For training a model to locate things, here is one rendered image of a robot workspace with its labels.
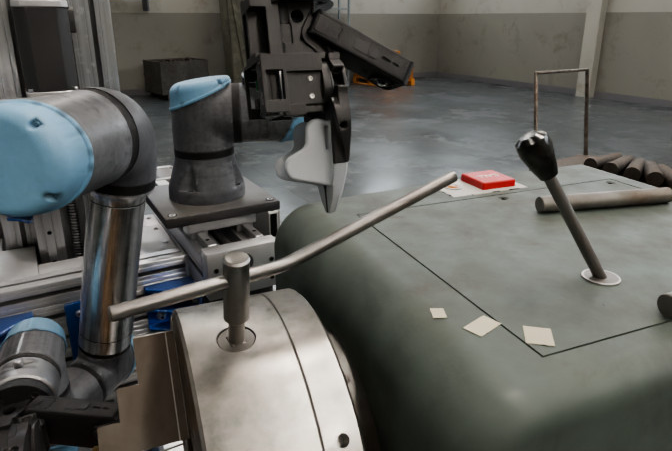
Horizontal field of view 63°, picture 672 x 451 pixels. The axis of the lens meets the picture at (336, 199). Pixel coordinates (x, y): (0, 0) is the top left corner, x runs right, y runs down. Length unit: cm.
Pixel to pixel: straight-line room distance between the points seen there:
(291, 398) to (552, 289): 27
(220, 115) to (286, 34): 53
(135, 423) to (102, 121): 32
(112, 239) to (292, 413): 42
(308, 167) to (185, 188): 59
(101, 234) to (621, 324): 62
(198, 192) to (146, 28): 1108
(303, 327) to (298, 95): 21
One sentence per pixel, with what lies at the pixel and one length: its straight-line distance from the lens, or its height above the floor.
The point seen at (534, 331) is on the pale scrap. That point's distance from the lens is 49.
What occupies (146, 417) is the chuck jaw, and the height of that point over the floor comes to 114.
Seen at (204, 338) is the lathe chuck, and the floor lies 124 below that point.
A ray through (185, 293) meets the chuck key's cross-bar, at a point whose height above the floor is 130.
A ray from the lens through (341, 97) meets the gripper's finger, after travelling 51.
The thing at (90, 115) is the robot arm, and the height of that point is 140.
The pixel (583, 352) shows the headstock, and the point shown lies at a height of 125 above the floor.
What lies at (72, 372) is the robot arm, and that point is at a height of 102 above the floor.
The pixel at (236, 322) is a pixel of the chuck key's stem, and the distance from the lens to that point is 48.
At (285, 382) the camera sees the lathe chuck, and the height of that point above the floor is 122.
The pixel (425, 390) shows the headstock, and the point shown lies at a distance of 45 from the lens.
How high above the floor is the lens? 150
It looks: 18 degrees down
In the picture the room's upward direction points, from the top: straight up
